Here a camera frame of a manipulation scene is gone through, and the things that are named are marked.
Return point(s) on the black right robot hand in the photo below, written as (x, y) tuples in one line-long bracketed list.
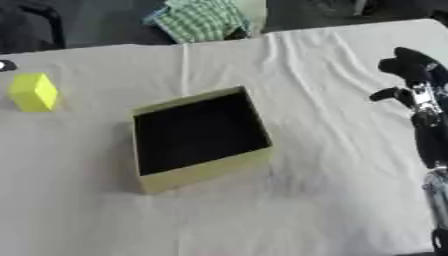
[(430, 140)]

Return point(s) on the yellow block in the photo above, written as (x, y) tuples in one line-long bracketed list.
[(34, 92)]

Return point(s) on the tan cardboard box black inside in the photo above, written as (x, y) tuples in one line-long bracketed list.
[(198, 140)]

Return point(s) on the green white checked cloth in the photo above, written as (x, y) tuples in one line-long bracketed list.
[(201, 20)]

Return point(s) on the small black white object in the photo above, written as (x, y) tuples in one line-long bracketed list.
[(6, 65)]

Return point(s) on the black chair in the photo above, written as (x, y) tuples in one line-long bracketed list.
[(35, 23)]

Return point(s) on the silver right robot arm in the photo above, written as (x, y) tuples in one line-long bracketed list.
[(437, 200)]

